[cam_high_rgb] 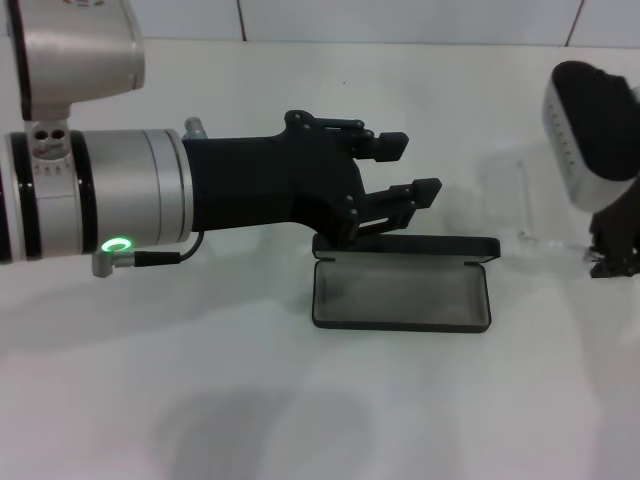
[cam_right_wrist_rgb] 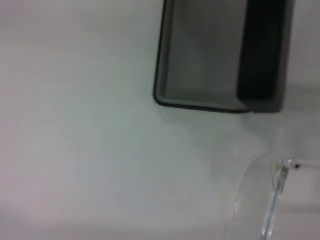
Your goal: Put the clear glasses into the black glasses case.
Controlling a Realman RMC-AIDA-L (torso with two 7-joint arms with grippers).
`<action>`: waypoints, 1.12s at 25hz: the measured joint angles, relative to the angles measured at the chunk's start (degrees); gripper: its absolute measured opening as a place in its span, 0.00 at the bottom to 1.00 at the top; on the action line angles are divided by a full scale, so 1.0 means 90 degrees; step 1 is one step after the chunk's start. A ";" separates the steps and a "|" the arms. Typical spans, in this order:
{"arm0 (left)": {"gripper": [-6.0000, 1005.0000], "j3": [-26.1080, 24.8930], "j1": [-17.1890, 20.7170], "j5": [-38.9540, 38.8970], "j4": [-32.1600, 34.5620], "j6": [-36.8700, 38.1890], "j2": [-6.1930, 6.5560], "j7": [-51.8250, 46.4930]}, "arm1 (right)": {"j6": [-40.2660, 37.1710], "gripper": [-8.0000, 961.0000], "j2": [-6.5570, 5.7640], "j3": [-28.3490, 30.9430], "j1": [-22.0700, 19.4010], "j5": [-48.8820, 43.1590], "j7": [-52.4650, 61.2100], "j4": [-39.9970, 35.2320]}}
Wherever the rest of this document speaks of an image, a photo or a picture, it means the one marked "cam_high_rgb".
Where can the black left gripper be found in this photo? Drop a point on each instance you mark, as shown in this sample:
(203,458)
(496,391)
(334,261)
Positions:
(260,185)

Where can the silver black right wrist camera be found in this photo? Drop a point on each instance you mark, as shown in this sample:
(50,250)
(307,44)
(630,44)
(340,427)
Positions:
(580,150)

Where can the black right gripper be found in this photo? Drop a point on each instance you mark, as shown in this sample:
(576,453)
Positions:
(617,220)

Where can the black glasses case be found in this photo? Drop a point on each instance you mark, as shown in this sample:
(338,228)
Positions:
(400,295)

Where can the clear transparent glasses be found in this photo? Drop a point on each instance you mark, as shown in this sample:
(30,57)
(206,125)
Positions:
(525,200)

